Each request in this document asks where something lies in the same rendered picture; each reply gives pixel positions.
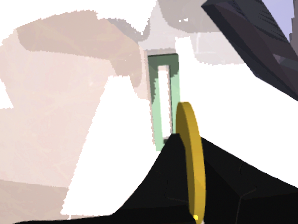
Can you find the gold coin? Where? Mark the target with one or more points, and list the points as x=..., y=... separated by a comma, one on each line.
x=187, y=126

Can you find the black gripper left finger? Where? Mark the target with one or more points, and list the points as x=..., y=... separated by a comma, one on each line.
x=162, y=197

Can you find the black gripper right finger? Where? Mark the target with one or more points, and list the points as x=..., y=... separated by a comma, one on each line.
x=239, y=193

